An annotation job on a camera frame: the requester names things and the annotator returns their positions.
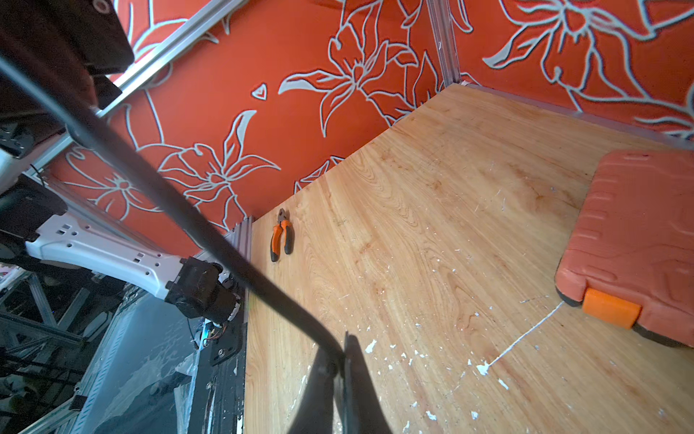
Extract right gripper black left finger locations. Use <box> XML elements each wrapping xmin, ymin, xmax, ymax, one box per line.
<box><xmin>287</xmin><ymin>348</ymin><xmax>339</xmax><ymax>433</ymax></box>

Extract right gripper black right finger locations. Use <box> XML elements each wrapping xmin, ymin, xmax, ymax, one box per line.
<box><xmin>343</xmin><ymin>333</ymin><xmax>391</xmax><ymax>433</ymax></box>

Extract black dryer cord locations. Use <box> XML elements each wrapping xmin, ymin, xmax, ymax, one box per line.
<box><xmin>0</xmin><ymin>31</ymin><xmax>348</xmax><ymax>375</ymax></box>

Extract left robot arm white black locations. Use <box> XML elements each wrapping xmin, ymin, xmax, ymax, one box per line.
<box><xmin>1</xmin><ymin>1</ymin><xmax>241</xmax><ymax>326</ymax></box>

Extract orange plastic tool case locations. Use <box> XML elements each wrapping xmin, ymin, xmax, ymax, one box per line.
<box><xmin>555</xmin><ymin>150</ymin><xmax>693</xmax><ymax>346</ymax></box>

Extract orange handled pliers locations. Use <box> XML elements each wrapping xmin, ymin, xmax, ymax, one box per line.
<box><xmin>270</xmin><ymin>208</ymin><xmax>295</xmax><ymax>262</ymax></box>

